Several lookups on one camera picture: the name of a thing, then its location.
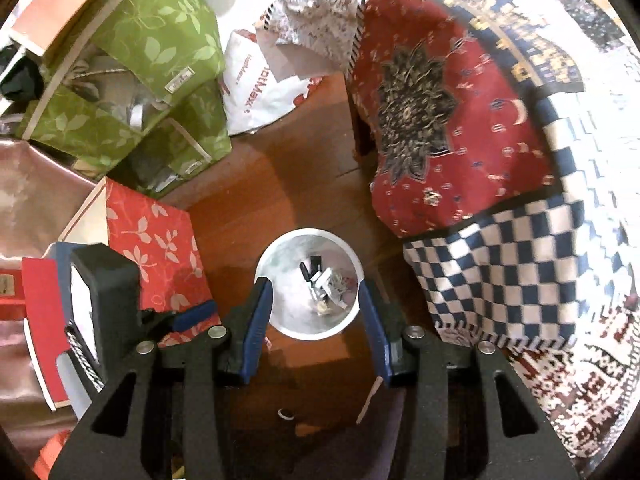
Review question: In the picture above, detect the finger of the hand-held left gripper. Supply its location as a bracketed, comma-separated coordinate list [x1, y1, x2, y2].
[140, 301, 219, 348]

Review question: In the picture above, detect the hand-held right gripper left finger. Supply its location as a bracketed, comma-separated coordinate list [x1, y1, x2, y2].
[47, 276, 274, 480]

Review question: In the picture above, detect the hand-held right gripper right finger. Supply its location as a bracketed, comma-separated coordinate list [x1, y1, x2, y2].
[357, 279, 581, 480]

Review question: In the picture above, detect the white bin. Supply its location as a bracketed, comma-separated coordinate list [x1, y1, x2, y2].
[254, 228, 362, 342]

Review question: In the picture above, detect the white paper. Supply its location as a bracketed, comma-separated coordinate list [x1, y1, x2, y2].
[307, 267, 353, 316]

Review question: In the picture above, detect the black marker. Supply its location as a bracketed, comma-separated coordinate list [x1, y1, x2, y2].
[299, 256, 323, 284]

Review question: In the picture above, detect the red leaf-print fabric box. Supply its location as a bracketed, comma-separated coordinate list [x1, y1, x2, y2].
[60, 177, 223, 348]

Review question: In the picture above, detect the pink satin cloth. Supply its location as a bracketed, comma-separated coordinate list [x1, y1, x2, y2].
[0, 140, 103, 461]

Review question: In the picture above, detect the green leaf-print fabric box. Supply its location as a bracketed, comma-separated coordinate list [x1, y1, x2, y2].
[65, 0, 227, 106]
[120, 80, 233, 198]
[15, 82, 173, 173]

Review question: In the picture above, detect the orange cloth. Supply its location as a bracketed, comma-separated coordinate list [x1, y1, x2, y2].
[32, 430, 76, 480]

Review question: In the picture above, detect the black bag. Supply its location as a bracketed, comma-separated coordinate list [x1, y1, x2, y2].
[0, 45, 44, 106]

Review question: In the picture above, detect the patchwork printed blanket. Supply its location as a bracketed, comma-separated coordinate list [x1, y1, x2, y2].
[255, 0, 640, 461]

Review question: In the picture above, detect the white plastic bag red print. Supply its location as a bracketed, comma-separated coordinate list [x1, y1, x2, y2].
[220, 30, 326, 136]

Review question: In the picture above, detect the orange box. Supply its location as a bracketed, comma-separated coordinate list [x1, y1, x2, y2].
[10, 0, 136, 56]

